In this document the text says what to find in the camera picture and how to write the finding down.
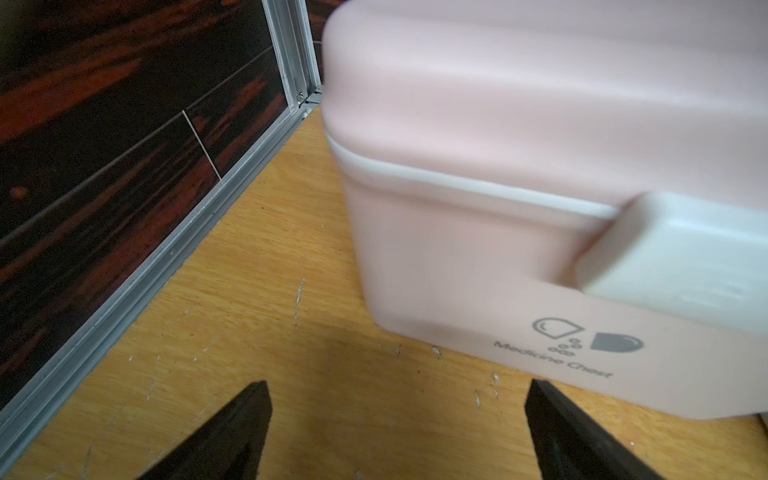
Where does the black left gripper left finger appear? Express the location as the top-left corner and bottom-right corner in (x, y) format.
(141, 381), (272, 480)

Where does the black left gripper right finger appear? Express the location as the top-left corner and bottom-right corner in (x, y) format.
(525, 379), (662, 480)

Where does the aluminium frame rail left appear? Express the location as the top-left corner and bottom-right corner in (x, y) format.
(1, 1), (317, 471)

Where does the pink medicine chest box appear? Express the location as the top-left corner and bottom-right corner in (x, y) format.
(322, 1), (767, 419)

